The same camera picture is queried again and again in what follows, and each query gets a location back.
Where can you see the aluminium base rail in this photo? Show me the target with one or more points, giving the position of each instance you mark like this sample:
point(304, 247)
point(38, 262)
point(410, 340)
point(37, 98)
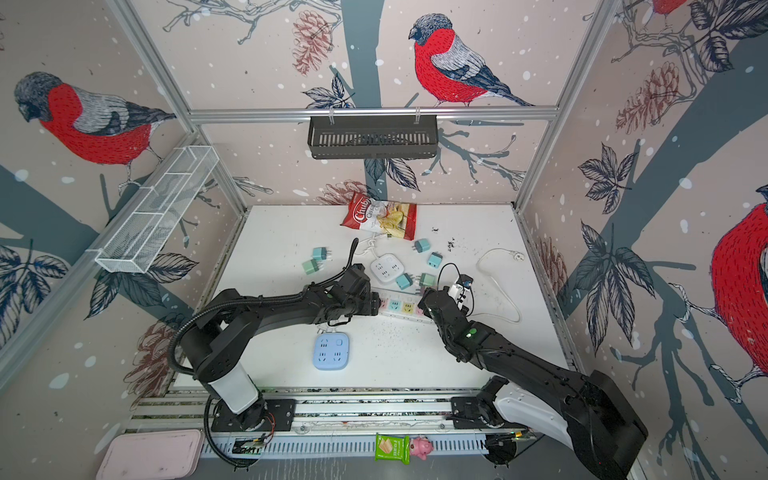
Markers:
point(318, 423)

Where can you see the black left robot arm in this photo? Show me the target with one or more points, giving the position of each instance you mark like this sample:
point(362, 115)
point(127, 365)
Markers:
point(209, 346)

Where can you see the aluminium frame top bar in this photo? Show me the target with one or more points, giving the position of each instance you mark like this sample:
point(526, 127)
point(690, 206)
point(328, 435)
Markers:
point(490, 113)

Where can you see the aluminium frame post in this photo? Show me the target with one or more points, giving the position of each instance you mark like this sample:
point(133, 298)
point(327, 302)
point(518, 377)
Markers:
point(599, 26)
point(128, 18)

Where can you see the long white pastel power strip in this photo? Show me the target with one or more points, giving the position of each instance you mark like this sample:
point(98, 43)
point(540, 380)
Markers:
point(401, 305)

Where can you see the teal charger plug near bag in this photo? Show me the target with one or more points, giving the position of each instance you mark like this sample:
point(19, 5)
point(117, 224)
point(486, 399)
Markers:
point(422, 245)

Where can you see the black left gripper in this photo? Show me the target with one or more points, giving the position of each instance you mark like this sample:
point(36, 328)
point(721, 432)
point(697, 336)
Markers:
point(372, 304)

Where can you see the green snack packet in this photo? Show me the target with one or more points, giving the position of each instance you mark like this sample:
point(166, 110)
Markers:
point(392, 448)

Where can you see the black hanging wire basket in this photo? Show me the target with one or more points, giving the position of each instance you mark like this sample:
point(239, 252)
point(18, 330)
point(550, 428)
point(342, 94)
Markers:
point(373, 137)

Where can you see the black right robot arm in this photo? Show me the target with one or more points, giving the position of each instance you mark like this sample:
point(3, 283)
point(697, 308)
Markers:
point(533, 382)

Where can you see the pink pig toy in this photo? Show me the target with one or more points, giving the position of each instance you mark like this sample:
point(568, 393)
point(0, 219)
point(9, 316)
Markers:
point(420, 447)

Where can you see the aluminium frame post back right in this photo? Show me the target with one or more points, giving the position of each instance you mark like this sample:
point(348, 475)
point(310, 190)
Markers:
point(599, 26)

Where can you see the blue square power strip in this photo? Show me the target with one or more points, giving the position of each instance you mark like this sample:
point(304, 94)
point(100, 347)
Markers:
point(331, 351)

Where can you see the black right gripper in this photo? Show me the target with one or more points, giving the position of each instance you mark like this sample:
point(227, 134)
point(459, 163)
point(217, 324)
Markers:
point(425, 299)

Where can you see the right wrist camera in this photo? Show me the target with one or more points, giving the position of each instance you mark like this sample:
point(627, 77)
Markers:
point(461, 290)

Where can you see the red white chips bag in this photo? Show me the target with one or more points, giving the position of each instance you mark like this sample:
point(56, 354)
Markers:
point(395, 219)

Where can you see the pink tray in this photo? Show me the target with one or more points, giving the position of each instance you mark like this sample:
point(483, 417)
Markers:
point(154, 455)

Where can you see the aluminium frame post back left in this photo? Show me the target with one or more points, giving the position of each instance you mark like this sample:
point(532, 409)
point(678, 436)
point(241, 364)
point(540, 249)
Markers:
point(128, 18)

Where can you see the green charger plug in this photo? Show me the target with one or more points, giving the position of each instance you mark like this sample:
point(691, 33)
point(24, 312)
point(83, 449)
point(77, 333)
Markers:
point(427, 280)
point(311, 266)

